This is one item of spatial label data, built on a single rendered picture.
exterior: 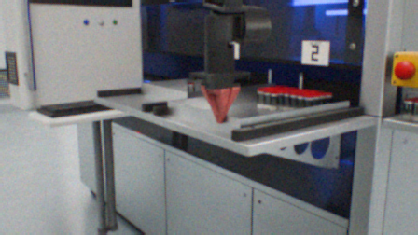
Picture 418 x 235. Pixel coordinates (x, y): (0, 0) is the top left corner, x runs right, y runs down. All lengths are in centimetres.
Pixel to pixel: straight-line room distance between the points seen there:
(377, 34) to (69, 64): 106
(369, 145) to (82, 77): 105
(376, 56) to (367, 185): 31
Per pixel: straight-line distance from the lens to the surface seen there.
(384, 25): 99
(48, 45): 154
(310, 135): 83
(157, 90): 121
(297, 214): 123
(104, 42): 163
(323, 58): 108
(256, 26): 78
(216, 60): 74
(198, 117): 86
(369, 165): 104
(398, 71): 94
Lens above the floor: 107
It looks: 12 degrees down
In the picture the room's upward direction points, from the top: straight up
